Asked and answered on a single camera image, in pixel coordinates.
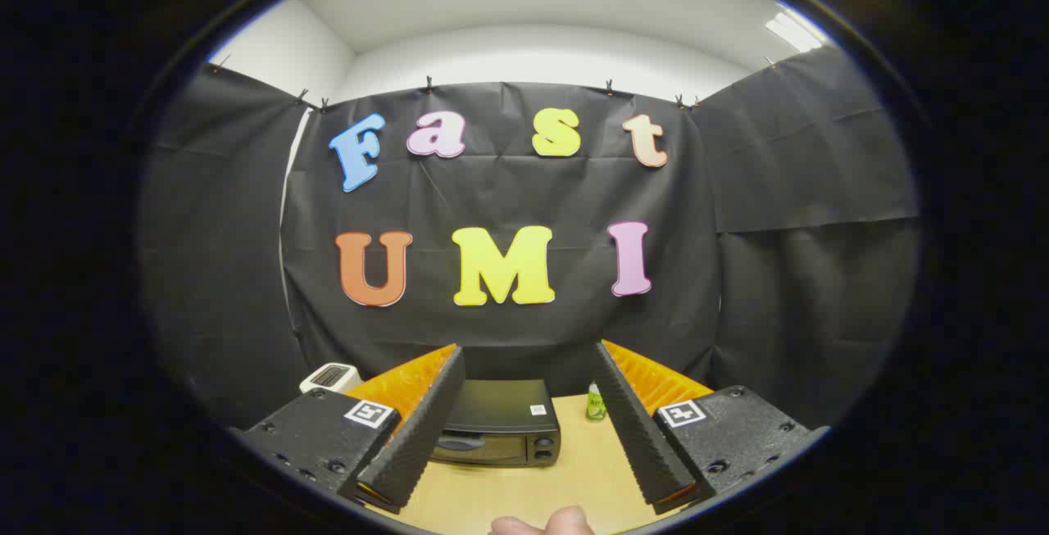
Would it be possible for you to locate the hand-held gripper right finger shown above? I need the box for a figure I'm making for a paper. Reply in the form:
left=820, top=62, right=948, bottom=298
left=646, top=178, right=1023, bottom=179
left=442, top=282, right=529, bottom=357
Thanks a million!
left=594, top=339, right=830, bottom=515

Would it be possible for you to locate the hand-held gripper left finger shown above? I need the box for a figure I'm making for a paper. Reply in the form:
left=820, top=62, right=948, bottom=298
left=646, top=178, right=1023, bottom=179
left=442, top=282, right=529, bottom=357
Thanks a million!
left=243, top=344, right=466, bottom=515

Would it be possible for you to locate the black toaster oven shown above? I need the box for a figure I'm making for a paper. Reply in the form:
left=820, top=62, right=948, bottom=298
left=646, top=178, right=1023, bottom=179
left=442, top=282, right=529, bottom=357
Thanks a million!
left=430, top=379, right=562, bottom=469

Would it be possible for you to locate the white pop-up toaster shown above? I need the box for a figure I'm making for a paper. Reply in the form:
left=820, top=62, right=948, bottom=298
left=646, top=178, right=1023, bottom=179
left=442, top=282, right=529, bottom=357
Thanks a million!
left=299, top=363, right=364, bottom=395

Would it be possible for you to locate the ceiling light panel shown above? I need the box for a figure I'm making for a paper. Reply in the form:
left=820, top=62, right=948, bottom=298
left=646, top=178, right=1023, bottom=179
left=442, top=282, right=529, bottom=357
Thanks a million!
left=766, top=11, right=823, bottom=52

